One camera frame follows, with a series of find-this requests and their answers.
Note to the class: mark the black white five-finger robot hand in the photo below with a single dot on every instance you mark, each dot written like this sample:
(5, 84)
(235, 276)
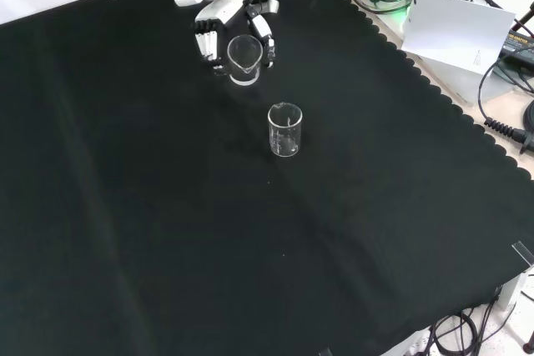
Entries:
(223, 8)

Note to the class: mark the clear glass beaker with spout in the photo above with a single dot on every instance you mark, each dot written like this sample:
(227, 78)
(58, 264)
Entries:
(244, 74)

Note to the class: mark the clear graduated glass beaker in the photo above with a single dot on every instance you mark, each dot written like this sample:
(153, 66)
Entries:
(285, 139)

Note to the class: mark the black bench cloth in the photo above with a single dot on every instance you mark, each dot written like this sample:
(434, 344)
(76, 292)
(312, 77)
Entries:
(167, 206)

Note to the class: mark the pale board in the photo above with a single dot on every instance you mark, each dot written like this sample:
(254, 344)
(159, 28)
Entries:
(454, 31)

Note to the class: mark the black power adapter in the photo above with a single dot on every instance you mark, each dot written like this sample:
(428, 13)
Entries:
(519, 41)

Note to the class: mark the clear tape piece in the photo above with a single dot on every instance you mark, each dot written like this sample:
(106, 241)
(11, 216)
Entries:
(325, 352)
(522, 251)

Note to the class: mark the aluminium bench leg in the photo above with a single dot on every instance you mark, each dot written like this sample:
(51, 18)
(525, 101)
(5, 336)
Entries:
(512, 292)

